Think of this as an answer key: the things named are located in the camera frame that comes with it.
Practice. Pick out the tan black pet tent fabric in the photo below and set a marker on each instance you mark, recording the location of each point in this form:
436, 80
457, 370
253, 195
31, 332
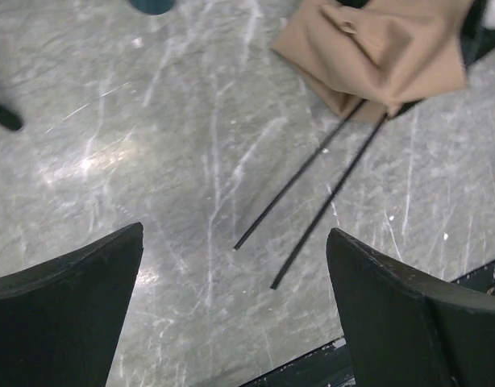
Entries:
384, 54

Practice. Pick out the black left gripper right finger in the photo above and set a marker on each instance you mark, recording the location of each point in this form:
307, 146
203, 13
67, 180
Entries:
404, 327

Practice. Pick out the black music stand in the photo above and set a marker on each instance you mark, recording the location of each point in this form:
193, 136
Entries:
10, 119

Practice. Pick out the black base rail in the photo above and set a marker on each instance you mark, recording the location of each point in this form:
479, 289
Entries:
330, 364

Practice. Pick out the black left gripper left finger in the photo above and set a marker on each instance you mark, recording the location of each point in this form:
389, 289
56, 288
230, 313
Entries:
60, 321

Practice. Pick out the teal double pet bowl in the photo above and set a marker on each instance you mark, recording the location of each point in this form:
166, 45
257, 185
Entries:
153, 7

